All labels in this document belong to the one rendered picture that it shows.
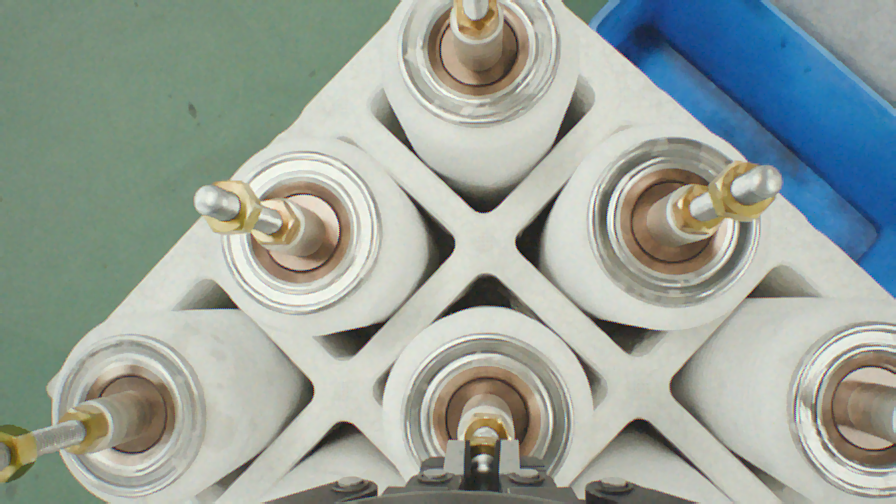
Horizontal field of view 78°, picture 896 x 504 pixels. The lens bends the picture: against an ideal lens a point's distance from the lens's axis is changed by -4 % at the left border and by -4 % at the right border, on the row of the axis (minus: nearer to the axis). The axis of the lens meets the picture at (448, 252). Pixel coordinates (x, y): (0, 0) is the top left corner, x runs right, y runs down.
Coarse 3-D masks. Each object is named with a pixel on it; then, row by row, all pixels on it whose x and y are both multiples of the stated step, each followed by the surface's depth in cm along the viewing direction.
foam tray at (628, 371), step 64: (320, 128) 34; (384, 128) 34; (576, 128) 33; (704, 128) 32; (448, 192) 33; (512, 192) 33; (192, 256) 34; (448, 256) 44; (512, 256) 33; (768, 256) 31; (832, 256) 31; (576, 320) 32; (320, 384) 33; (384, 384) 36; (640, 384) 31; (384, 448) 32; (704, 448) 31
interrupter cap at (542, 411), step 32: (448, 352) 25; (480, 352) 25; (512, 352) 25; (416, 384) 25; (448, 384) 25; (480, 384) 25; (512, 384) 25; (544, 384) 25; (416, 416) 25; (448, 416) 25; (512, 416) 25; (544, 416) 25; (416, 448) 25; (544, 448) 24
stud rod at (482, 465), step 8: (480, 432) 21; (488, 432) 20; (480, 456) 17; (488, 456) 17; (472, 464) 17; (480, 464) 16; (488, 464) 17; (472, 472) 16; (480, 472) 16; (488, 472) 16; (472, 480) 16; (480, 480) 16; (488, 480) 16; (472, 488) 16; (480, 488) 16; (488, 488) 16
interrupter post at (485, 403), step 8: (472, 400) 24; (480, 400) 24; (488, 400) 23; (496, 400) 24; (464, 408) 25; (472, 408) 22; (480, 408) 22; (488, 408) 22; (496, 408) 22; (504, 408) 23; (464, 416) 22; (504, 416) 22; (464, 424) 22; (512, 424) 22; (512, 432) 22
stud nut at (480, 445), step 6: (474, 438) 18; (480, 438) 18; (486, 438) 18; (492, 438) 18; (498, 438) 18; (474, 444) 18; (480, 444) 18; (486, 444) 17; (492, 444) 18; (474, 450) 18; (480, 450) 17; (486, 450) 17; (492, 450) 17; (474, 456) 17; (492, 456) 17
